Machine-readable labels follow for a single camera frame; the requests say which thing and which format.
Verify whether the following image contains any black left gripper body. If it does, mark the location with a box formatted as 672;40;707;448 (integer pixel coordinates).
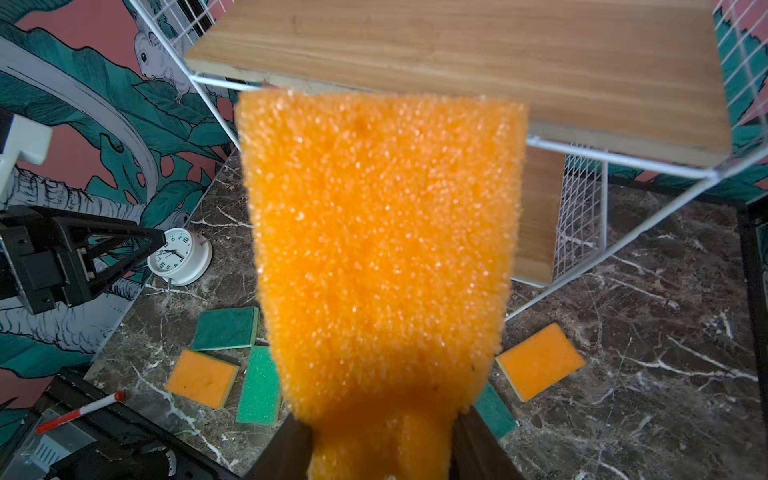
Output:
1;205;90;315

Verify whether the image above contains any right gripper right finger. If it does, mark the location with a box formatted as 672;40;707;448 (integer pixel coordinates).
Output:
449;407;524;480

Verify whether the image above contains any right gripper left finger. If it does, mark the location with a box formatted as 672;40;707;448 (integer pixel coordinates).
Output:
242;414;313;480

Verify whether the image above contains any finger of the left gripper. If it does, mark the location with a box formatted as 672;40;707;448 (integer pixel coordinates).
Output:
53;214;166;294

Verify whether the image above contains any bright green sponge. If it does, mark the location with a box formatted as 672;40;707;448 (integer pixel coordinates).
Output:
236;346;281;426

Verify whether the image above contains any orange sponge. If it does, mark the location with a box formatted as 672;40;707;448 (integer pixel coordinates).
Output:
235;89;529;479
165;349;239;410
495;323;586;402

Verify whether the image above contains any dark green sponge right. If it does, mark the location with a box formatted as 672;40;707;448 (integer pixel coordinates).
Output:
474;382;518;440

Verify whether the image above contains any dark green sponge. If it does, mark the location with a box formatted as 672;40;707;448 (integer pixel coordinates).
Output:
191;307;261;351
474;382;518;440

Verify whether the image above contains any white alarm clock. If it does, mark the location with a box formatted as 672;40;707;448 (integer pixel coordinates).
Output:
147;228;213;287

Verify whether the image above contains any red white marker pen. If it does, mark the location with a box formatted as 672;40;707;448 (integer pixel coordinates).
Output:
36;391;126;435

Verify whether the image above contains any dark green sponge left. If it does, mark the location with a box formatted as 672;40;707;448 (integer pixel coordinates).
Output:
191;307;261;351

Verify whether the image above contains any white wire three-tier shelf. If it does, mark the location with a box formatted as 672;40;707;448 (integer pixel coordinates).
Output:
133;1;767;299

